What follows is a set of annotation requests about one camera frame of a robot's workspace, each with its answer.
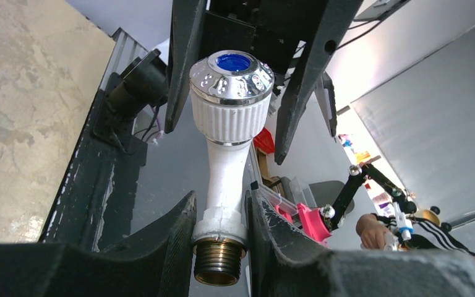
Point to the white faucet chrome knob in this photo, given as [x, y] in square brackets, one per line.
[230, 93]

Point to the person hand in background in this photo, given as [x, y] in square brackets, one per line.
[371, 232]

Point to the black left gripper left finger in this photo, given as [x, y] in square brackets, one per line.
[155, 261]

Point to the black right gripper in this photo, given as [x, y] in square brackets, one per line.
[268, 30]

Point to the pink black teleoperation device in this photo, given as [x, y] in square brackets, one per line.
[406, 228]

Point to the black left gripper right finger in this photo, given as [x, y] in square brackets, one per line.
[285, 262]

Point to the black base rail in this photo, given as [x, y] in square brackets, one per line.
[93, 207]

